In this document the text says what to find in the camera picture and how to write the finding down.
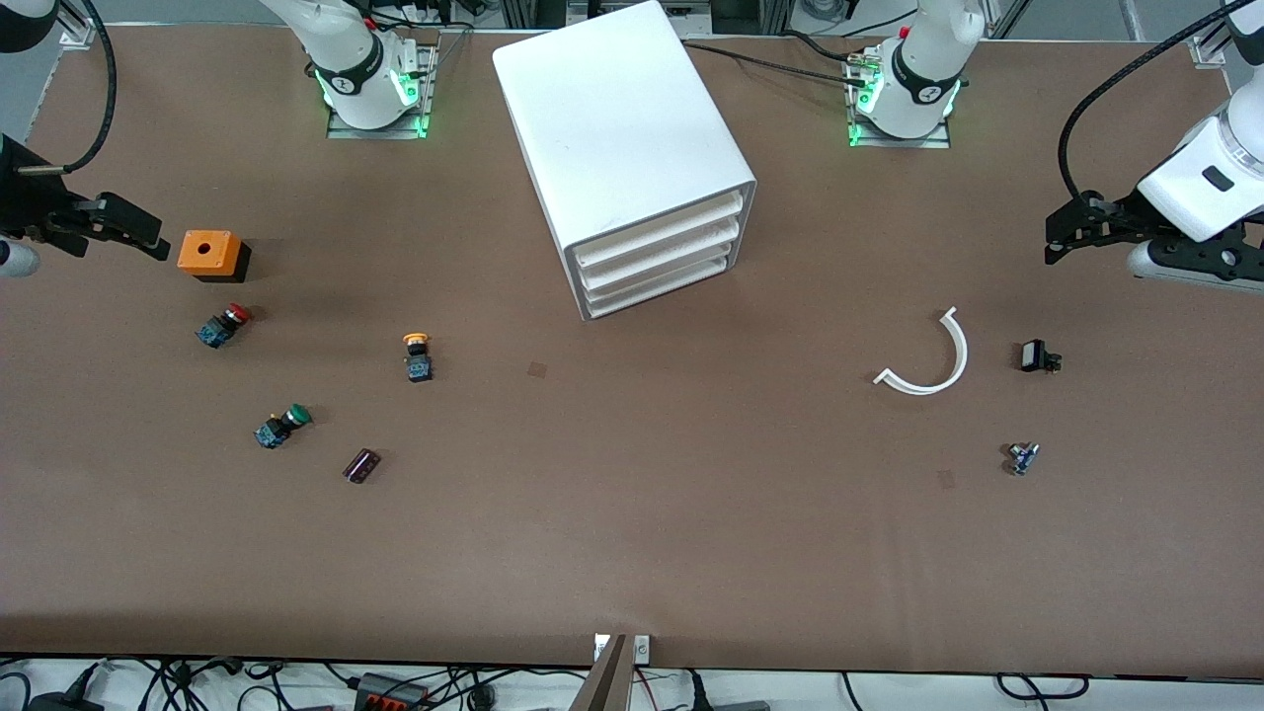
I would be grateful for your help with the white curved plastic strip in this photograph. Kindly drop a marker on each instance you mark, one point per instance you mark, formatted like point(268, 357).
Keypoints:
point(963, 352)

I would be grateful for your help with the orange button enclosure box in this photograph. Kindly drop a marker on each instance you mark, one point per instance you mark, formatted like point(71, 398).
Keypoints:
point(207, 255)

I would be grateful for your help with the brown wedge-shaped post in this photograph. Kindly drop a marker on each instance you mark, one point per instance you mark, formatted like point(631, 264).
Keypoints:
point(607, 686)

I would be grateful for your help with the white drawer cabinet shell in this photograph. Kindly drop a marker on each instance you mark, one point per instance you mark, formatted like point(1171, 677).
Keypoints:
point(602, 118)

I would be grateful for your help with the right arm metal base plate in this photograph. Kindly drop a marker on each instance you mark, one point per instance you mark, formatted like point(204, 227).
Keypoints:
point(341, 132)

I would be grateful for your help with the small blue electronic component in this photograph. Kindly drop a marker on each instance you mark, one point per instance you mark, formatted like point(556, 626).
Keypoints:
point(1022, 459)

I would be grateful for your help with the aluminium corner profile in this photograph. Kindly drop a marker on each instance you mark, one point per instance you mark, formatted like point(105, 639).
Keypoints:
point(79, 35)

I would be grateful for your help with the yellow push button switch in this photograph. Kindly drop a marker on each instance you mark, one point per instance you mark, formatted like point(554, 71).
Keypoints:
point(418, 365)

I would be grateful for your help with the black power adapter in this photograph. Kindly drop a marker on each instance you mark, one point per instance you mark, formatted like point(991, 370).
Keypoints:
point(64, 703)

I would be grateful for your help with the red push button switch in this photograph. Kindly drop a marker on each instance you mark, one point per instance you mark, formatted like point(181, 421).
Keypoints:
point(222, 326)

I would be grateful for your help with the dark maroon cylindrical capacitor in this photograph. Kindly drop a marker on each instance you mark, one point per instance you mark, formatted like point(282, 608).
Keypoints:
point(361, 466)

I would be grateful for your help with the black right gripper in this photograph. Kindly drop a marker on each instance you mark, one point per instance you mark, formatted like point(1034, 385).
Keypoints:
point(28, 197)

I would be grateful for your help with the small white metal bracket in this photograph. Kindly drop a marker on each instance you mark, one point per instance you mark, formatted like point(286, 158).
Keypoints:
point(642, 649)
point(600, 647)

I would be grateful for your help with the small black rocker switch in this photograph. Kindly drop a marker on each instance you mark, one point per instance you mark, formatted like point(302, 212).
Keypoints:
point(1034, 355)

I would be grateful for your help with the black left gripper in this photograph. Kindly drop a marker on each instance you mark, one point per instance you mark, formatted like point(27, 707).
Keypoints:
point(1122, 213)

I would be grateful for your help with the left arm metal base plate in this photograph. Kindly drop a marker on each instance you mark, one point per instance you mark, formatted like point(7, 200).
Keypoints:
point(928, 143)

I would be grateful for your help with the black diagonal frame strut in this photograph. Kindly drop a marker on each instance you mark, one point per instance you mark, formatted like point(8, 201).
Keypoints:
point(1210, 49)

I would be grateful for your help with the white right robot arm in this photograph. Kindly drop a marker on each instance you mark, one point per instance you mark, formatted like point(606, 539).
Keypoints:
point(355, 69)

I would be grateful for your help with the green push button switch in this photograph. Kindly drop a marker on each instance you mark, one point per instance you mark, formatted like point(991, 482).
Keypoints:
point(276, 430)

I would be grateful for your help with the white plastic drawer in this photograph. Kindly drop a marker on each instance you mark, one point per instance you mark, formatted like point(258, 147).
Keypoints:
point(657, 225)
point(660, 294)
point(660, 276)
point(660, 254)

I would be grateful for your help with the dark power strip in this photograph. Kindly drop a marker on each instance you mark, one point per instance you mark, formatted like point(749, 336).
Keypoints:
point(390, 696)

